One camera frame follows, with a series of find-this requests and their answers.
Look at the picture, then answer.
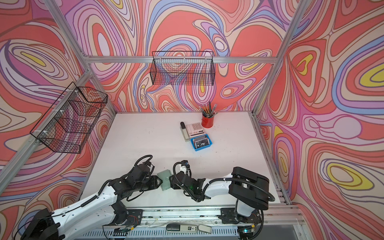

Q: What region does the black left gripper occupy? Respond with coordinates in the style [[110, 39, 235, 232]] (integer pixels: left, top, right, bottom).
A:
[[133, 175, 165, 193]]

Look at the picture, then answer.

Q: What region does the mint green card holder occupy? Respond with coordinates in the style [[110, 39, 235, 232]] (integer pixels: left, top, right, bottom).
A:
[[157, 170, 172, 191]]

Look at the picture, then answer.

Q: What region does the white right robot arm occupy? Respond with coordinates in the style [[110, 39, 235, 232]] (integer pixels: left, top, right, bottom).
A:
[[169, 167, 276, 225]]

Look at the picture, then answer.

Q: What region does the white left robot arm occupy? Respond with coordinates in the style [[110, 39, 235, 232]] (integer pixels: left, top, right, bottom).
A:
[[21, 155, 162, 240]]

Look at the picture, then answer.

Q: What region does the black vip card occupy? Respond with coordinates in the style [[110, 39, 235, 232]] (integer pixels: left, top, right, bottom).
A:
[[195, 139, 210, 150]]

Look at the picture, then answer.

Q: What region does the blue plastic card tray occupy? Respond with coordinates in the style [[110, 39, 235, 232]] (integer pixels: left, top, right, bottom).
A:
[[190, 134, 213, 152]]

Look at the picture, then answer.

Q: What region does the stack of cards in tray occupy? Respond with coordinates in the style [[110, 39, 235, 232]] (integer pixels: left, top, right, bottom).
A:
[[193, 135, 210, 150]]

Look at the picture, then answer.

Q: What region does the pink desk calculator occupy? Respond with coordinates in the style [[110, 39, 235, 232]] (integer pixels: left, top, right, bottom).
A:
[[186, 123, 205, 139]]

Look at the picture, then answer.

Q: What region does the beige stapler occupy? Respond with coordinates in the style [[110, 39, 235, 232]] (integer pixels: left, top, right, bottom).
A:
[[180, 122, 190, 142]]

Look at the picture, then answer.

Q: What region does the red metal pencil bucket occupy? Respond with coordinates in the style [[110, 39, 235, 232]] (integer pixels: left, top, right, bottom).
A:
[[201, 116, 214, 129]]

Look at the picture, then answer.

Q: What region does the grey handheld device on rail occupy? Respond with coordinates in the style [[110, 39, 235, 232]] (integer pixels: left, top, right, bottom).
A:
[[166, 224, 213, 234]]

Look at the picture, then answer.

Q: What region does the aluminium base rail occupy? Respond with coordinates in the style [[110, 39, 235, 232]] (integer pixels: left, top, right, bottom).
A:
[[79, 205, 310, 240]]

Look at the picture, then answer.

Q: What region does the black wire basket left wall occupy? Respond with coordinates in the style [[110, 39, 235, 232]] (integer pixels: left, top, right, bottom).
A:
[[30, 82, 108, 154]]

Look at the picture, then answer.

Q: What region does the black wire basket wall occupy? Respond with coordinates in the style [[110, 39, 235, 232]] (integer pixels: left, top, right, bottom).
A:
[[150, 50, 216, 86], [30, 82, 108, 154]]

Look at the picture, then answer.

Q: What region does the black wire basket back wall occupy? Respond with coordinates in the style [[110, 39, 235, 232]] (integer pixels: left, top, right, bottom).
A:
[[150, 50, 216, 86]]

